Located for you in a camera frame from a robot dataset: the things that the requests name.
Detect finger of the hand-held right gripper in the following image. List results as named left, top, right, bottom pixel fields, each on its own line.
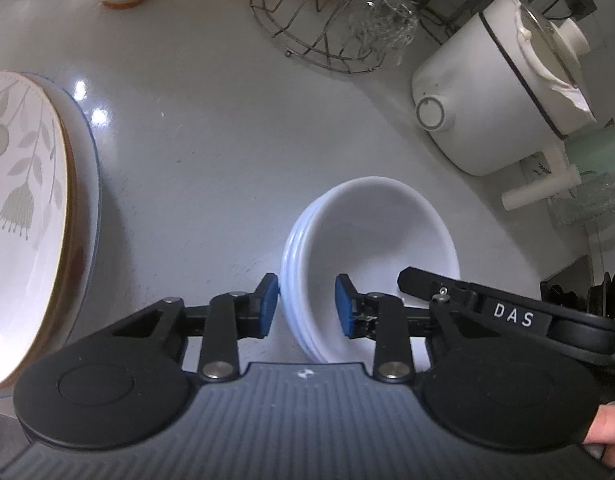
left=397, top=266, right=554, bottom=334

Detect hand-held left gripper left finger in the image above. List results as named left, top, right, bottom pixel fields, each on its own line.
left=112, top=273, right=280, bottom=382

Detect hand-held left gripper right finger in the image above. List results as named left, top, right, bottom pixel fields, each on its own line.
left=336, top=274, right=469, bottom=385

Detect white floral plate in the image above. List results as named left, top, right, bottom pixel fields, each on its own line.
left=0, top=71, right=72, bottom=393

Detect person's right hand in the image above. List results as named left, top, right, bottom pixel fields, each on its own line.
left=581, top=401, right=615, bottom=467

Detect dark utensils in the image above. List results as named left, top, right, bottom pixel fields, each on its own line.
left=539, top=254, right=615, bottom=322

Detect clear glass dish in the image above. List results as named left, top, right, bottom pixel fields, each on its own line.
left=546, top=177, right=615, bottom=232

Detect pale green container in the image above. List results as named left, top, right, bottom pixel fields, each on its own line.
left=564, top=124, right=615, bottom=183

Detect white electric cooking pot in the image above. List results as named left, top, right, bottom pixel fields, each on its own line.
left=411, top=0, right=599, bottom=178

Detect white plate with blue rim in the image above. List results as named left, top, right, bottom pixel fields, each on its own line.
left=0, top=72, right=103, bottom=401

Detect glass pot lid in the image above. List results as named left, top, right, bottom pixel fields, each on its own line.
left=515, top=0, right=595, bottom=111

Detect clear glass cup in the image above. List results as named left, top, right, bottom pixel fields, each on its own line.
left=347, top=0, right=421, bottom=63

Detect white handle utensil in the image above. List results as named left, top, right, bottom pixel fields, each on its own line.
left=502, top=152, right=581, bottom=212

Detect round wire rack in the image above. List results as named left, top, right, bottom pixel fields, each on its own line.
left=250, top=0, right=419, bottom=76

